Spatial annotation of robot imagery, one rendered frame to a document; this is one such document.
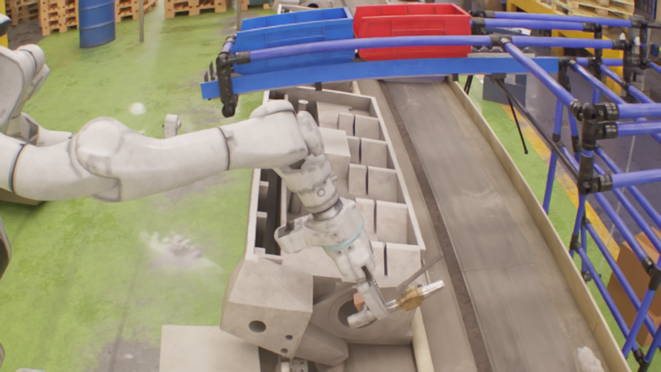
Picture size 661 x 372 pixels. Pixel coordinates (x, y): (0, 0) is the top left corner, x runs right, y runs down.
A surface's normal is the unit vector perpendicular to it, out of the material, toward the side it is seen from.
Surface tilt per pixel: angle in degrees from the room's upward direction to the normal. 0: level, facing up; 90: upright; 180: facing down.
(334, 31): 92
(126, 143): 42
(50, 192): 117
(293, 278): 30
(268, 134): 48
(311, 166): 9
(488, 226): 0
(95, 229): 0
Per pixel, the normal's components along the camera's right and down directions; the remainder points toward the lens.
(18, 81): 0.08, 0.48
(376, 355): 0.00, -0.88
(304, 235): -0.18, 0.55
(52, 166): 0.39, -0.31
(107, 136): 0.33, -0.51
